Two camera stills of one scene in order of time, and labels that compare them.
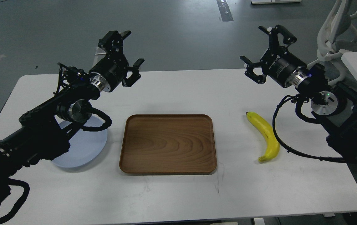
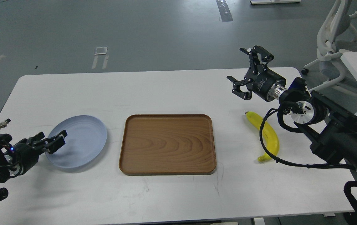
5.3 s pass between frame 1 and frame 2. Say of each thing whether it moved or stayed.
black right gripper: moved
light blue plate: stayed
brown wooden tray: stayed
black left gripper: moved
